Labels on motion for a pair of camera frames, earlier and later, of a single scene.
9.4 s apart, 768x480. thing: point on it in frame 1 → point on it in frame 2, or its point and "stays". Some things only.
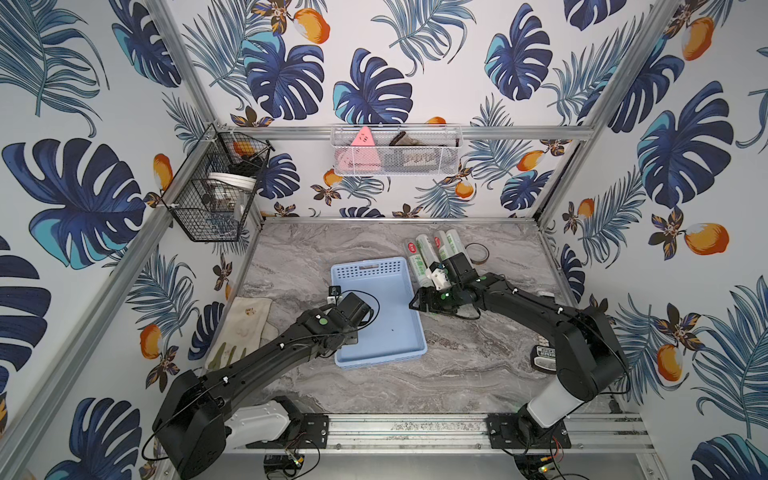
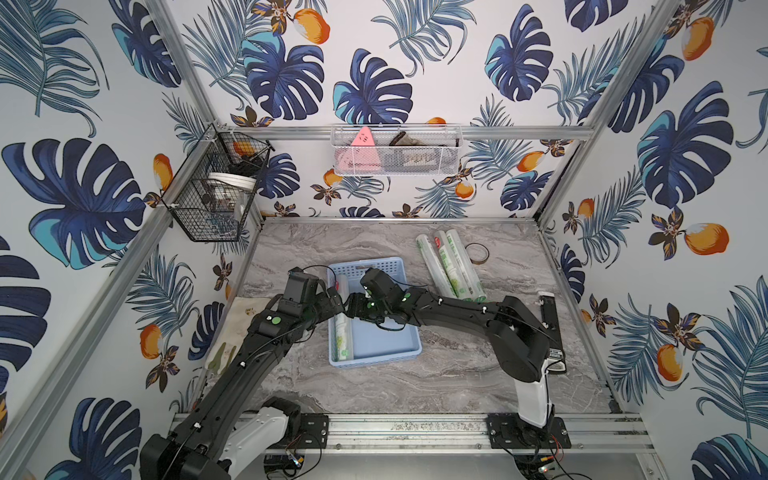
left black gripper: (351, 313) → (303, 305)
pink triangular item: (361, 156) stays
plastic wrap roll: (427, 250) stays
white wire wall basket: (396, 150) stays
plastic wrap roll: (417, 263) → (342, 324)
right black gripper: (431, 302) → (354, 306)
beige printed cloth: (242, 331) stays
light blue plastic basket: (394, 332) stays
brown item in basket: (402, 139) stays
